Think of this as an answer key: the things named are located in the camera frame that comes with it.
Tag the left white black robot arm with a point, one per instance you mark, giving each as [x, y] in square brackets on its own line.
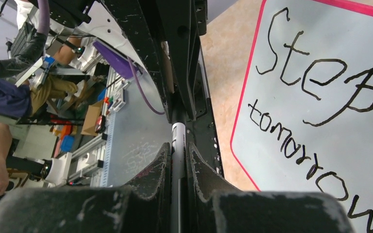
[162, 36]

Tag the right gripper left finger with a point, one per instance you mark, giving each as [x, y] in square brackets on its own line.
[142, 205]

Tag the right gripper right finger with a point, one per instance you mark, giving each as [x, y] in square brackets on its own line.
[216, 206]

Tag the pink framed whiteboard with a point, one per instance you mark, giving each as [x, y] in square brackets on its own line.
[305, 115]

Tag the black white marker pen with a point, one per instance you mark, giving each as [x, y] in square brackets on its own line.
[178, 169]

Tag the seated person in background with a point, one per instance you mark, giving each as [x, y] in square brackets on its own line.
[24, 101]

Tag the brown cardboard box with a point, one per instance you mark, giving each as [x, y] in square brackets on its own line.
[91, 117]

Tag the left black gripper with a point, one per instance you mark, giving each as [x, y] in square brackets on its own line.
[146, 24]

